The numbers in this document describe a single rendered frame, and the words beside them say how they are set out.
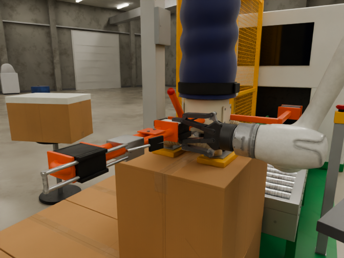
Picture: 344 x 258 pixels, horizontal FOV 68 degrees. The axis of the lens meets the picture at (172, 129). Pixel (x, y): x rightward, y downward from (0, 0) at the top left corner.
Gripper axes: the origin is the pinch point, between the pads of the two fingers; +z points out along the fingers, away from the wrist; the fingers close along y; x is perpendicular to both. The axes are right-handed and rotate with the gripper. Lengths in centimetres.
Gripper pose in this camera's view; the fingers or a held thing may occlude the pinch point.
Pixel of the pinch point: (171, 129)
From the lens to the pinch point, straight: 79.7
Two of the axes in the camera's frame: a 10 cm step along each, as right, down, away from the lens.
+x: 5.1, -1.9, 8.4
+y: -0.1, 9.7, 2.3
